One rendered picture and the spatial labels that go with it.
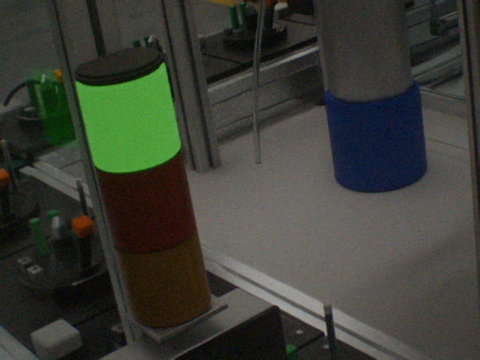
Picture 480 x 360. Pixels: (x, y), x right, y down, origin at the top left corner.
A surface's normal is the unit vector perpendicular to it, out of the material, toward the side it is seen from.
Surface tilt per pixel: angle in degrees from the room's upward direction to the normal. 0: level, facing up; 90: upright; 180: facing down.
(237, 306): 0
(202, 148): 90
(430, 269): 0
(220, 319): 0
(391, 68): 90
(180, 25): 90
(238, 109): 90
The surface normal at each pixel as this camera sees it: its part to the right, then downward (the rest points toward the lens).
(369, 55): 0.01, 0.40
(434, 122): -0.16, -0.90
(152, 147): 0.51, 0.27
